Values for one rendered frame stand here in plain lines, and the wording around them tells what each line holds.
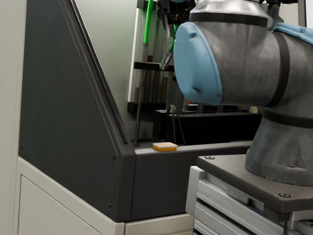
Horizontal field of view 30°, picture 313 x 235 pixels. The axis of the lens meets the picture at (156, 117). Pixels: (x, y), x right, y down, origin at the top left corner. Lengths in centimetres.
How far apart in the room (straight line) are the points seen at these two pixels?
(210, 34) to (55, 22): 80
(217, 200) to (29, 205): 85
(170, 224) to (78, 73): 43
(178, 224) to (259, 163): 57
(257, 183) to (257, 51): 19
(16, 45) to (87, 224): 63
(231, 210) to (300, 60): 28
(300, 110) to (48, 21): 89
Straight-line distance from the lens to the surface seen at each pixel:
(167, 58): 153
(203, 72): 81
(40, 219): 170
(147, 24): 181
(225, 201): 101
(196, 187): 108
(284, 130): 90
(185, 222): 146
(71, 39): 149
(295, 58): 87
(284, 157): 90
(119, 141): 130
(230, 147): 148
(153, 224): 140
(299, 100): 89
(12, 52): 184
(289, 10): 199
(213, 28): 83
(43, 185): 166
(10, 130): 186
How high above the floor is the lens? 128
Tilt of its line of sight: 11 degrees down
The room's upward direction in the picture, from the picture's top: 6 degrees clockwise
